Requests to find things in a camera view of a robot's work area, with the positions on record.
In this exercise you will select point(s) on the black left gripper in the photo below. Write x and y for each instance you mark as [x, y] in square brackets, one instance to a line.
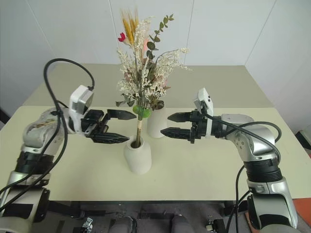
[93, 122]

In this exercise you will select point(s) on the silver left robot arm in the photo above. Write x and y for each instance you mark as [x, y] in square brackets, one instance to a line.
[36, 136]

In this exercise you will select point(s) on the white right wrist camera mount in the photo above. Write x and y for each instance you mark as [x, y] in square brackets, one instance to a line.
[205, 102]

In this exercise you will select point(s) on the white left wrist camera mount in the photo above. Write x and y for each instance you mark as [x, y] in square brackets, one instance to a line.
[79, 104]

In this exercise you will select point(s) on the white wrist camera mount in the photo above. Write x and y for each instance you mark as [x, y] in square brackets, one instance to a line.
[79, 104]
[205, 102]

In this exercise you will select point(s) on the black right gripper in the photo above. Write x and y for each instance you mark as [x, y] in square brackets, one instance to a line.
[198, 126]

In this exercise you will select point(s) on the small metal bracket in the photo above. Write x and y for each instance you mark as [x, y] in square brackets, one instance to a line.
[209, 225]
[88, 222]

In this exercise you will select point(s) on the dried bouquet with green eucalyptus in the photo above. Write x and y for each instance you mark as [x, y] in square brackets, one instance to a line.
[158, 72]

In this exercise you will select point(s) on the dried bouquet with yellow wheat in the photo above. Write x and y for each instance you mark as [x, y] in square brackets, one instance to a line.
[136, 72]

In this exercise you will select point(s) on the white slim ceramic vase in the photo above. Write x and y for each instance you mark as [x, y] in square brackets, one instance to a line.
[155, 123]

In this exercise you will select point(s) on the white squat ceramic vase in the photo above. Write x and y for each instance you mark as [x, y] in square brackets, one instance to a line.
[138, 159]

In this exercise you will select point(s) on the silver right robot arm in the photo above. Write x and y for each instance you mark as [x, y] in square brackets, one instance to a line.
[257, 143]

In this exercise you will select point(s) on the black table frame bar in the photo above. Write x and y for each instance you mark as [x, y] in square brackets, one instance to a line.
[136, 205]

